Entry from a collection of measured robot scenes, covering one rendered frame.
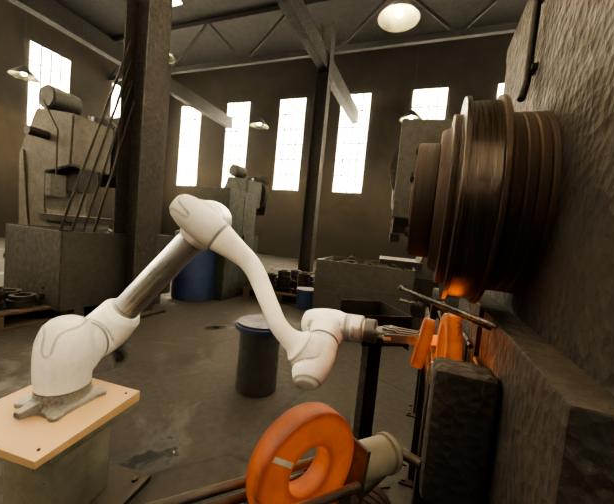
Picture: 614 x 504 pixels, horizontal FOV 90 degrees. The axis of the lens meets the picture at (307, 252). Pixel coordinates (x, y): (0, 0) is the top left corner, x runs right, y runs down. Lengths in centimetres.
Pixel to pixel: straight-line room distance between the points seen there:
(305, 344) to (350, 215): 1035
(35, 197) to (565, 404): 621
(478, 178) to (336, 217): 1073
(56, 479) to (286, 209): 1122
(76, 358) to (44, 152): 512
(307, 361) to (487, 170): 64
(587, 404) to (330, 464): 30
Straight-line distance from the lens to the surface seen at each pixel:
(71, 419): 128
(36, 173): 626
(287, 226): 1196
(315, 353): 92
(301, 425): 43
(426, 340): 96
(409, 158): 351
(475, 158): 64
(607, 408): 43
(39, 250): 369
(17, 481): 147
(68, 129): 585
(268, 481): 44
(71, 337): 123
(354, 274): 326
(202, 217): 101
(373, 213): 1103
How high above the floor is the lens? 101
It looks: 3 degrees down
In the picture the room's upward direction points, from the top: 5 degrees clockwise
